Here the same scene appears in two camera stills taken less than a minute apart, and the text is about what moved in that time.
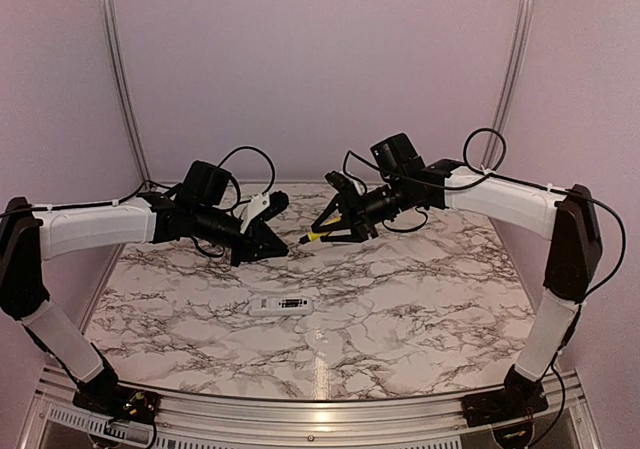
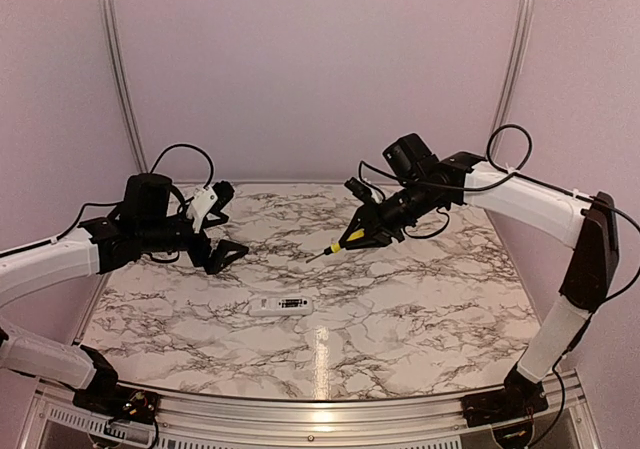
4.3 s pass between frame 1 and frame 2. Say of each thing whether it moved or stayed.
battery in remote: stayed
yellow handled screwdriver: moved
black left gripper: moved
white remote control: stayed
